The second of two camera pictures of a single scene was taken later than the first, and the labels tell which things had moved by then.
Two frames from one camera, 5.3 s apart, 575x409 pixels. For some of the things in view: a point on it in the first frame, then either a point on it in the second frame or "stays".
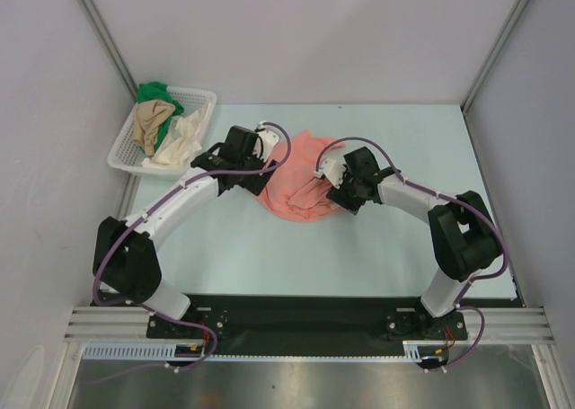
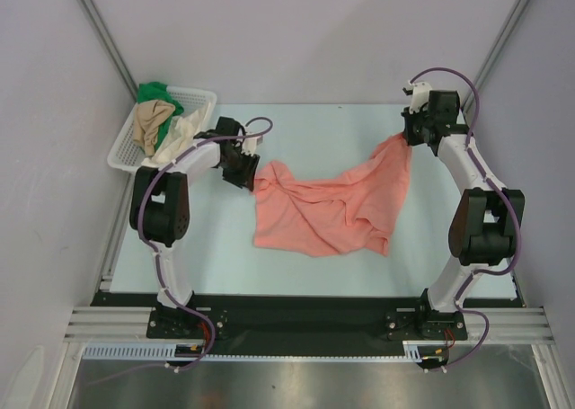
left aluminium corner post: x=106 y=35 stays
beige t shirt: x=149 y=115 stays
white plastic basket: x=126 y=152 stays
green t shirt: x=158 y=91 stays
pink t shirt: x=294 y=189 to x=327 y=217
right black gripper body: x=343 y=198 to x=414 y=130
